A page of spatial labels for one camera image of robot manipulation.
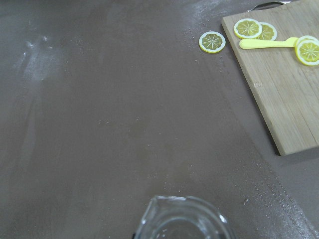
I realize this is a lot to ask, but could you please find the clear glass measuring cup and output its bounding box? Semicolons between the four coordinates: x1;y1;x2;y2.
132;195;237;239

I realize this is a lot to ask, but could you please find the lemon slice off board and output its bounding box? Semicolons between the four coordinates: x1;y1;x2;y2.
199;31;226;53

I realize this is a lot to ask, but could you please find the lemon slice top of pair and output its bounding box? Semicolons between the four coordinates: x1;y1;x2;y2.
234;18;262;39

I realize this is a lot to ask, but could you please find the wooden cutting board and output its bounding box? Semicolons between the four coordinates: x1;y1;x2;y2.
222;0;319;156

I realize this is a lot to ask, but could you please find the lemon slice under pair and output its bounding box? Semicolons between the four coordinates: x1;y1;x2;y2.
256;22;277;41

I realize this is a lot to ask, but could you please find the lemon slice on knife blade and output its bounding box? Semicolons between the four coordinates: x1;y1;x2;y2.
295;35;319;66

